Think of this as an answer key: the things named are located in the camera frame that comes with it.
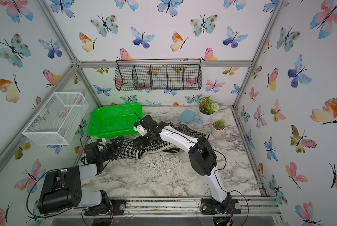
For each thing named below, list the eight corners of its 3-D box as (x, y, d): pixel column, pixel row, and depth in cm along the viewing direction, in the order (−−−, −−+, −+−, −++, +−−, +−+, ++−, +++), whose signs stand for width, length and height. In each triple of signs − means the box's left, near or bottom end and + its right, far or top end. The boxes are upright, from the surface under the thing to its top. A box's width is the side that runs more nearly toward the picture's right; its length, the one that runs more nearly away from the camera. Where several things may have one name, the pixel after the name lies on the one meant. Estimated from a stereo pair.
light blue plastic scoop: (177, 124, 112) (177, 122, 110) (177, 111, 120) (177, 109, 118) (202, 124, 112) (202, 122, 110) (200, 111, 120) (200, 109, 118)
